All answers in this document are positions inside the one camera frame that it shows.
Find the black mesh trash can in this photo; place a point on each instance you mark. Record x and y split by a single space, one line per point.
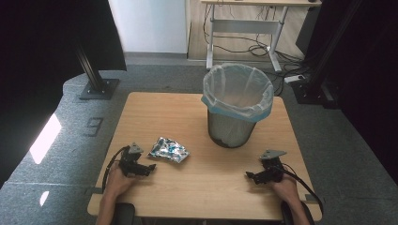
230 131

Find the silver foil wrapper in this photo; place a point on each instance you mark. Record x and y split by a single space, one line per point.
169 150

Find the person's right hand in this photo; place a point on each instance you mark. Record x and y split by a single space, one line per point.
286 189

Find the white panel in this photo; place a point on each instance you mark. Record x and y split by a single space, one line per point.
150 25

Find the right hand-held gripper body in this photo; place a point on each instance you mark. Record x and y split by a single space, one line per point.
272 170

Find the white power strip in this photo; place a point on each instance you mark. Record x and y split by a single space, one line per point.
294 78

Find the black computer tower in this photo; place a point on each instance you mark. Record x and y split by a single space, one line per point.
308 29

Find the grey metal-framed desk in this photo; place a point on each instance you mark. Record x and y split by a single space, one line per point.
245 26

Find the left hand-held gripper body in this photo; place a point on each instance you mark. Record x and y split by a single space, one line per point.
130 161

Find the black curtain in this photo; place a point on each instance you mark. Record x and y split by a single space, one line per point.
47 47
372 78

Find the person's left hand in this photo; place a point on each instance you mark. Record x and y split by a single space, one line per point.
117 183

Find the clear plastic bin liner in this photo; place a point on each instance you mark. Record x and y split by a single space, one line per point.
237 89

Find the black metal stand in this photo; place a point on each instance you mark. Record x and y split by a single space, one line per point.
95 81
316 84

